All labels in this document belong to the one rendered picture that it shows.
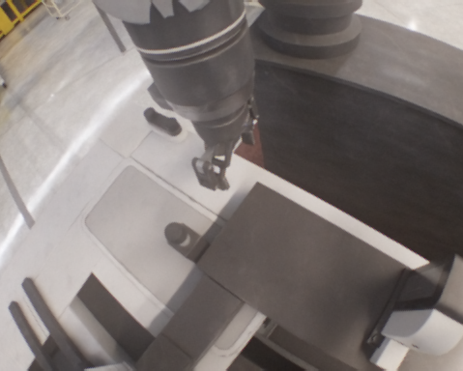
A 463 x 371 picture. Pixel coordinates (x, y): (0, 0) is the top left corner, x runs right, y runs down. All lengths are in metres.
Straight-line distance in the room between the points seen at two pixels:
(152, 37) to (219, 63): 0.06
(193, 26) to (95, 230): 0.46
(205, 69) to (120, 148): 0.44
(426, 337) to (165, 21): 0.37
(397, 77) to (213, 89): 0.44
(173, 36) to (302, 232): 0.31
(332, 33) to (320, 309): 0.51
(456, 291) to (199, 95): 0.32
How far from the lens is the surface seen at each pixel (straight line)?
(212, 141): 0.34
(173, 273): 0.47
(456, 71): 0.73
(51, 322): 0.61
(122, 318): 0.59
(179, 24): 0.21
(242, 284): 0.39
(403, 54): 0.69
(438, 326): 0.31
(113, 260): 0.53
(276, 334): 0.89
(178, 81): 0.24
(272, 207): 0.42
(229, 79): 0.25
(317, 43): 0.58
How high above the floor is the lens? 1.26
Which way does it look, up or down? 61 degrees down
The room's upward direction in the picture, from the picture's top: 23 degrees counter-clockwise
